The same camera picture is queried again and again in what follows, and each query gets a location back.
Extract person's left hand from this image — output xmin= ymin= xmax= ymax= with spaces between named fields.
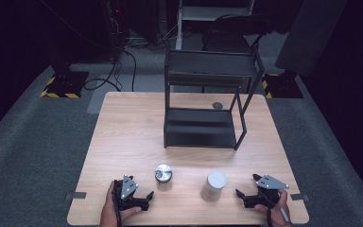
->
xmin=98 ymin=181 xmax=143 ymax=227

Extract black equipment tower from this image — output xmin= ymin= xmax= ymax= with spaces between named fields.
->
xmin=101 ymin=0 xmax=129 ymax=53

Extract grey upright panel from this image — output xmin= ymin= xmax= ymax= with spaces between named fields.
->
xmin=274 ymin=0 xmax=350 ymax=78

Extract black metal shelf rack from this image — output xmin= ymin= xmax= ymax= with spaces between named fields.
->
xmin=163 ymin=44 xmax=266 ymax=151

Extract small grey cable plug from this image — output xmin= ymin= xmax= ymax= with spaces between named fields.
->
xmin=279 ymin=206 xmax=290 ymax=223

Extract silver lid glass jar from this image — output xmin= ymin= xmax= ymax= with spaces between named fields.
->
xmin=154 ymin=164 xmax=174 ymax=184

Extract white metal stand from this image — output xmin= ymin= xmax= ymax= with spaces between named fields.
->
xmin=174 ymin=0 xmax=256 ymax=51

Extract black chair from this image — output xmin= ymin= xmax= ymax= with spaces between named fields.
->
xmin=201 ymin=12 xmax=274 ymax=53

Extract grey floor mat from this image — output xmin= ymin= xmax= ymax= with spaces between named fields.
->
xmin=86 ymin=74 xmax=167 ymax=115

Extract white lid glass jar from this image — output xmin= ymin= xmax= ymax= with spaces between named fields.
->
xmin=200 ymin=170 xmax=228 ymax=203

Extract black floor cables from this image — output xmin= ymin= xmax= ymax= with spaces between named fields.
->
xmin=83 ymin=49 xmax=138 ymax=93

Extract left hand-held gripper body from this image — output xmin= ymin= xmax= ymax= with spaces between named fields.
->
xmin=112 ymin=174 xmax=150 ymax=212

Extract grey tape strip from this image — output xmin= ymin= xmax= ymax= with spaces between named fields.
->
xmin=289 ymin=193 xmax=310 ymax=202
xmin=64 ymin=191 xmax=88 ymax=201

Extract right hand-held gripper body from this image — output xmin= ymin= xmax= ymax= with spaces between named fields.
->
xmin=243 ymin=174 xmax=290 ymax=209

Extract person's right hand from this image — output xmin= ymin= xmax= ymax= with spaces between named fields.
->
xmin=253 ymin=188 xmax=295 ymax=227

